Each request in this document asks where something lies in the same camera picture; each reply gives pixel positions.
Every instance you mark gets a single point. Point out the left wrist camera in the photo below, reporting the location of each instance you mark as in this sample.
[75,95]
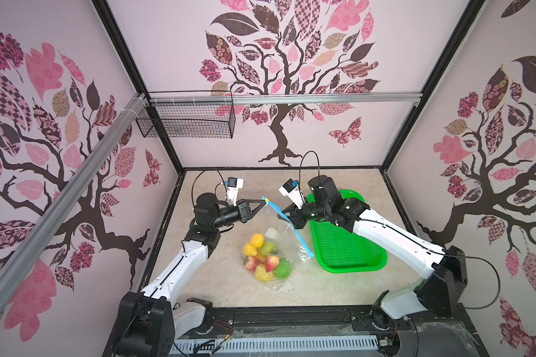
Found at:
[232,186]

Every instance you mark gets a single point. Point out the green apple toy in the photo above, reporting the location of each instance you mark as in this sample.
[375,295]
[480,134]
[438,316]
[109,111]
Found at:
[283,270]

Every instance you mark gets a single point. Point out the rear aluminium frame rail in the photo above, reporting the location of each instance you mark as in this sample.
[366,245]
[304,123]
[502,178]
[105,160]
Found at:
[371,97]

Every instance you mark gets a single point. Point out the pale yellow fruit toy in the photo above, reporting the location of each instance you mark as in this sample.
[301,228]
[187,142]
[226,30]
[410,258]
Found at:
[262,275]

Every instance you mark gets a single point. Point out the clear zip bag blue zipper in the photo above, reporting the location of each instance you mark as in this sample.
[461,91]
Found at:
[275,227]

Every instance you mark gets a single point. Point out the white slotted cable duct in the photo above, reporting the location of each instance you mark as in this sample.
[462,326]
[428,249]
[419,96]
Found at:
[271,345]

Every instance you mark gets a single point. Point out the aluminium frame rail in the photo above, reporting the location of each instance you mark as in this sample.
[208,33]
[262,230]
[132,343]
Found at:
[371,97]
[16,269]

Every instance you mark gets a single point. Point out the black wire wall basket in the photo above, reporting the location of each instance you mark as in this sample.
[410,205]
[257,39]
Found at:
[188,114]

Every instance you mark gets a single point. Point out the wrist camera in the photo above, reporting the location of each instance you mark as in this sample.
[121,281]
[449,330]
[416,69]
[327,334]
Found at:
[291,190]
[232,186]

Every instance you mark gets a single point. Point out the yellow lemon toy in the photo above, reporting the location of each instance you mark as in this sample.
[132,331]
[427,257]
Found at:
[249,250]

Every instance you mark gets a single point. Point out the left aluminium frame rail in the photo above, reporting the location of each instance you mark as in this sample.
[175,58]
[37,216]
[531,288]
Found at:
[16,269]

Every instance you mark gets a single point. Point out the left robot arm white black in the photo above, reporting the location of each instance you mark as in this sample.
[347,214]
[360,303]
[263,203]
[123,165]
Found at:
[148,323]

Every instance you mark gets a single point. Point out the green pear toy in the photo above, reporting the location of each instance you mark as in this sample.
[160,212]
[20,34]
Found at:
[268,248]

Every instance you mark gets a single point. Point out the green plastic basket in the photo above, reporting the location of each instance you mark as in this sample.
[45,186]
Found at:
[338,251]

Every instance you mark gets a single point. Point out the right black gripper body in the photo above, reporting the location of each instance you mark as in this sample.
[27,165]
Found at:
[301,213]

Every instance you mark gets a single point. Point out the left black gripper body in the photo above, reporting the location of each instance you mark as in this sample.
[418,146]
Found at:
[244,211]

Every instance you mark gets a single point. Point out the red apple toy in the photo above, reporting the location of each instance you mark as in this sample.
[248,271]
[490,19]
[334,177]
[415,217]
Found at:
[271,262]

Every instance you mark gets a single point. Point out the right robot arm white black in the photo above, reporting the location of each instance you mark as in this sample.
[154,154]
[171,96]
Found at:
[442,271]

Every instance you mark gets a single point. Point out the yellow pear toy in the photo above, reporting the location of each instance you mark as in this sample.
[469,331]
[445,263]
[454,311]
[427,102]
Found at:
[257,240]

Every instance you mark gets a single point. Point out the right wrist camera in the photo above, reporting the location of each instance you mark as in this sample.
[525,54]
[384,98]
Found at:
[291,190]

